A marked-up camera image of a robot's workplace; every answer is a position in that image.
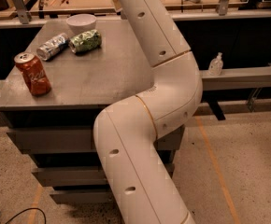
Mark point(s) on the green soda can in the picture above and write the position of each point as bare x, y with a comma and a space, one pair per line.
85, 41

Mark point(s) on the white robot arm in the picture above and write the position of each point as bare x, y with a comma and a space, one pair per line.
125, 132

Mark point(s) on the white bowl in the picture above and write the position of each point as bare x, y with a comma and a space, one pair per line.
81, 23

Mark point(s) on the red soda can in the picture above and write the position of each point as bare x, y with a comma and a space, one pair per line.
33, 73

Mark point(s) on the silver blue crushed can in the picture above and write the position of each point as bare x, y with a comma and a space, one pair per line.
52, 47

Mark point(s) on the grey drawer cabinet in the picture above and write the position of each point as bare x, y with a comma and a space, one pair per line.
82, 85

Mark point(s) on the top grey drawer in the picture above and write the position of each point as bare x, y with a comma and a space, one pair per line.
53, 140

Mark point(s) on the grey drawer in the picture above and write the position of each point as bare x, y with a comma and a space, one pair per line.
53, 140
70, 176
82, 196

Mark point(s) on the middle grey drawer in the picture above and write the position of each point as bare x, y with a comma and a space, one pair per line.
70, 176

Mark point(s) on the clear sanitizer bottle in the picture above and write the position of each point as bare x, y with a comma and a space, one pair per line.
216, 65

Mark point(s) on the bottom grey drawer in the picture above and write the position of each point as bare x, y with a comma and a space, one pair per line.
82, 196

